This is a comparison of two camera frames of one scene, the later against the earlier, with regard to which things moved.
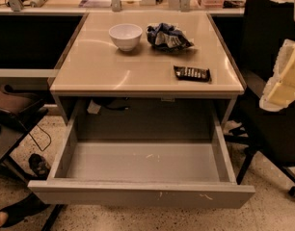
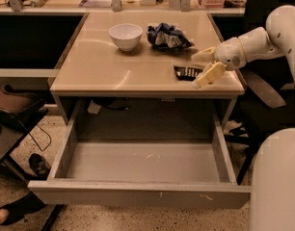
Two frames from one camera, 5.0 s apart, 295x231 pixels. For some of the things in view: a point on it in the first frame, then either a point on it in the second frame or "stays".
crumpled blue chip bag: (167, 38) stays
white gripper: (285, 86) -> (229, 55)
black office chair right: (269, 138) stays
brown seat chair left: (14, 114) stays
